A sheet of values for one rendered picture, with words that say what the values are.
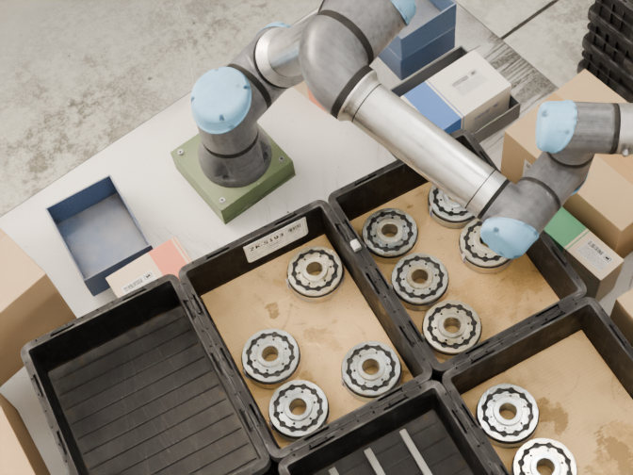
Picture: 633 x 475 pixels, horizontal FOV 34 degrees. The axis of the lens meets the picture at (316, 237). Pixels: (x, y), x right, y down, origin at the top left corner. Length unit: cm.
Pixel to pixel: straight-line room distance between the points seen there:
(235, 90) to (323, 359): 53
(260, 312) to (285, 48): 48
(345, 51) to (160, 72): 178
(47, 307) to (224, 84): 54
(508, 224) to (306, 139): 79
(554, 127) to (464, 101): 65
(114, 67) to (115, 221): 125
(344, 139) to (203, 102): 39
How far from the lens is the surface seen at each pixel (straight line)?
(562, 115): 155
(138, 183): 226
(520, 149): 205
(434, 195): 197
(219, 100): 198
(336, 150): 223
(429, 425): 181
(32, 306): 201
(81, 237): 222
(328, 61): 161
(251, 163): 210
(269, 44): 199
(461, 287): 191
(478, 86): 220
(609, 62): 281
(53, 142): 328
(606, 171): 202
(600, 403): 185
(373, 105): 160
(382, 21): 166
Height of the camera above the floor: 254
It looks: 60 degrees down
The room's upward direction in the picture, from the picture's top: 11 degrees counter-clockwise
